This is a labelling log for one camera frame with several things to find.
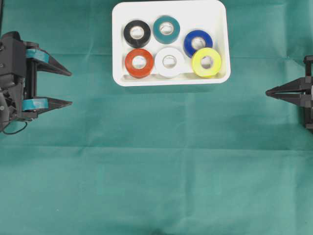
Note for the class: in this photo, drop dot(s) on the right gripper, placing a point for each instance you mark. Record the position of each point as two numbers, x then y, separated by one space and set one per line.
298 85

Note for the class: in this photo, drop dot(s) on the white tape roll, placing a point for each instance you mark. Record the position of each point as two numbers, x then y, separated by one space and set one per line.
169 62

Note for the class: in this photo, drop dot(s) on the white plastic tray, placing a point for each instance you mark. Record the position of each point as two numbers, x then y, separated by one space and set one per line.
206 15

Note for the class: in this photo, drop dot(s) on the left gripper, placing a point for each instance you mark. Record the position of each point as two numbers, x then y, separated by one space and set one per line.
30 60

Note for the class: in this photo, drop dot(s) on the green table cloth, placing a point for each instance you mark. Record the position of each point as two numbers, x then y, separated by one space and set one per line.
221 159

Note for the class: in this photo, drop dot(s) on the blue tape roll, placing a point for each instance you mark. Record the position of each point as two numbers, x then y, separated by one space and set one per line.
195 40

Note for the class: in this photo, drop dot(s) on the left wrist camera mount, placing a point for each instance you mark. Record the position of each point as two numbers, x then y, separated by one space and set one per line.
12 59

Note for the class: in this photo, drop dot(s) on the green tape roll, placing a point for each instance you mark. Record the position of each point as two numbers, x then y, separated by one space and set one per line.
166 29

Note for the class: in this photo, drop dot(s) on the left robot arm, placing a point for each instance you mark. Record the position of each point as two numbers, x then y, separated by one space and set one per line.
8 105

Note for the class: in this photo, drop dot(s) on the black tape roll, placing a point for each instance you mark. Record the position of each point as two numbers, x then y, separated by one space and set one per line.
137 33

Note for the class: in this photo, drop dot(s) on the yellow tape roll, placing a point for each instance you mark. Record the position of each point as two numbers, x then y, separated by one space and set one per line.
197 58

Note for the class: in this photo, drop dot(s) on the red tape roll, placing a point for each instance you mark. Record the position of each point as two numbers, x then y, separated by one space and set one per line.
146 70

